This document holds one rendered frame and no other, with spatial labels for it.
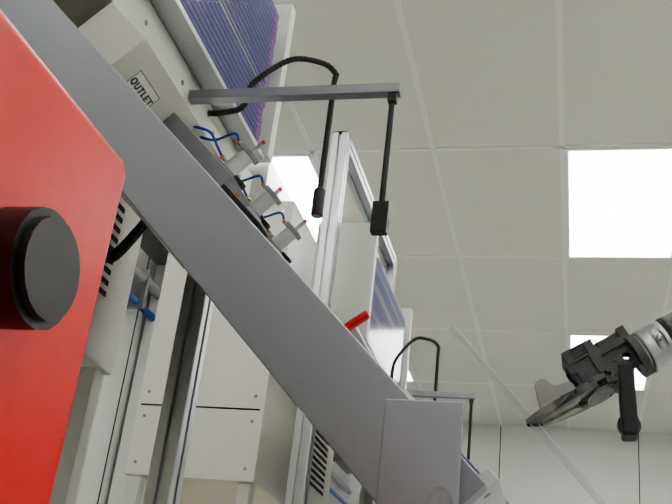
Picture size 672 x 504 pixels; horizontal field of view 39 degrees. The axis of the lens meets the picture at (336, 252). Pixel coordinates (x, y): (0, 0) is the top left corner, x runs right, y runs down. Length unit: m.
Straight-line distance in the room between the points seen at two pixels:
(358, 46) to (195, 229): 3.30
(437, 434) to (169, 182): 0.32
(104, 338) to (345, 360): 0.88
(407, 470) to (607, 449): 8.41
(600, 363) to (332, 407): 0.94
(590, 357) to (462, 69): 2.66
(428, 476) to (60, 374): 0.29
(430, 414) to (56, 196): 0.32
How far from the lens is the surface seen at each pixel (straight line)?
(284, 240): 1.42
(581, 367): 1.57
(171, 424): 1.50
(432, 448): 0.60
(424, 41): 3.97
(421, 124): 4.47
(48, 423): 0.36
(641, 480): 8.95
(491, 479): 0.66
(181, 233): 0.76
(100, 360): 1.51
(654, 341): 1.58
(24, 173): 0.35
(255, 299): 0.71
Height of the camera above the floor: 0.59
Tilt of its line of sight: 25 degrees up
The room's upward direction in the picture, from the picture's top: 7 degrees clockwise
